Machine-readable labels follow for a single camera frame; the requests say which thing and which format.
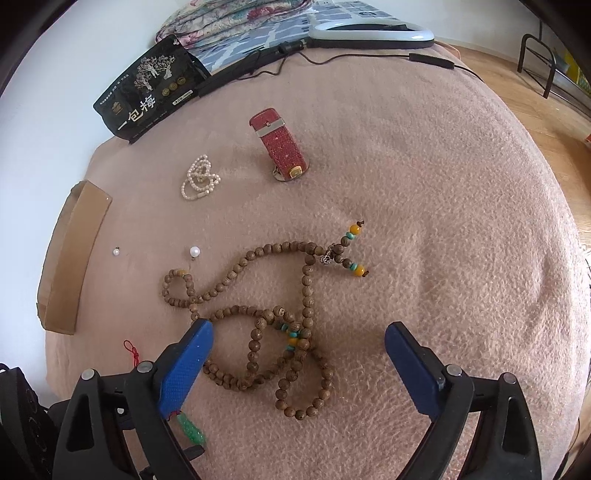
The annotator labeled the pink fleece blanket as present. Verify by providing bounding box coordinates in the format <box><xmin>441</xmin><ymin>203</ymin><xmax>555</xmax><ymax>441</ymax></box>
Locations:
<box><xmin>44</xmin><ymin>34</ymin><xmax>585</xmax><ymax>480</ymax></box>

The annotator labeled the brown cardboard box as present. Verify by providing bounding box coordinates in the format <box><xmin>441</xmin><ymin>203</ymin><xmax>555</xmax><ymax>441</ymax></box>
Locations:
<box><xmin>36</xmin><ymin>180</ymin><xmax>112</xmax><ymax>335</ymax></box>

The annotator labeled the white ring light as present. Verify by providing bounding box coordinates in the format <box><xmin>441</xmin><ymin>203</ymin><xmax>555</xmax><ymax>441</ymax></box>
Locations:
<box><xmin>198</xmin><ymin>11</ymin><xmax>435</xmax><ymax>97</ymax></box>

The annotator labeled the white pearl necklace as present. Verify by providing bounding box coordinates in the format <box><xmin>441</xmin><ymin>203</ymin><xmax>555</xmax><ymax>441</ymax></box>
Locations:
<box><xmin>181</xmin><ymin>154</ymin><xmax>221</xmax><ymax>200</ymax></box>

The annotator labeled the brown wooden bead necklace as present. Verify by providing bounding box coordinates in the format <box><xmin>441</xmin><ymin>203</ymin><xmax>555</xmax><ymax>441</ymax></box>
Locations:
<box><xmin>161</xmin><ymin>222</ymin><xmax>371</xmax><ymax>421</ymax></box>

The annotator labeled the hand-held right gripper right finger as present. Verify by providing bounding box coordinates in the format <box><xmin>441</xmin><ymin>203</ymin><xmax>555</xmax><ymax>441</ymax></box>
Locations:
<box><xmin>385</xmin><ymin>322</ymin><xmax>543</xmax><ymax>480</ymax></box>

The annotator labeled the black ring light cable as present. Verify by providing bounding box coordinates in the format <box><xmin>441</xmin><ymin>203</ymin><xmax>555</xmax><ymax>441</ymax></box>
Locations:
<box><xmin>249</xmin><ymin>50</ymin><xmax>485</xmax><ymax>84</ymax></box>

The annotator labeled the floral folded quilt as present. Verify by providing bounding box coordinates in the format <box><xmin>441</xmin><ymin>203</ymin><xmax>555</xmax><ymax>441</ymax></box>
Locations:
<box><xmin>154</xmin><ymin>0</ymin><xmax>319</xmax><ymax>49</ymax></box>

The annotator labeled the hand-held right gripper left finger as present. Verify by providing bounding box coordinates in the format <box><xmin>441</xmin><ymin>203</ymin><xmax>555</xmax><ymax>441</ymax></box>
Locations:
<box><xmin>53</xmin><ymin>318</ymin><xmax>215</xmax><ymax>480</ymax></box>

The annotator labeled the black printed snack bag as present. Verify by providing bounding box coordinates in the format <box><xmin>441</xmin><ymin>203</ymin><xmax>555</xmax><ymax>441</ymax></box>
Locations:
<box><xmin>93</xmin><ymin>34</ymin><xmax>212</xmax><ymax>145</ymax></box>

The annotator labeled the black metal rack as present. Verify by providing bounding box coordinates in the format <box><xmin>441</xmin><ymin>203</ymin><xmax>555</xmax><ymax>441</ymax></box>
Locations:
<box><xmin>517</xmin><ymin>32</ymin><xmax>591</xmax><ymax>116</ymax></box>

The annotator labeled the green jade pendant red cord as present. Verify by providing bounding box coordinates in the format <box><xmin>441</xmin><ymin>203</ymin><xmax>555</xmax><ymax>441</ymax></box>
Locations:
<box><xmin>122</xmin><ymin>340</ymin><xmax>207</xmax><ymax>448</ymax></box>

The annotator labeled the red strap wristwatch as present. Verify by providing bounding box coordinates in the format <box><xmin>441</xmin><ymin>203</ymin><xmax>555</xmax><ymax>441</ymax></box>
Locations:
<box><xmin>249</xmin><ymin>107</ymin><xmax>309</xmax><ymax>183</ymax></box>

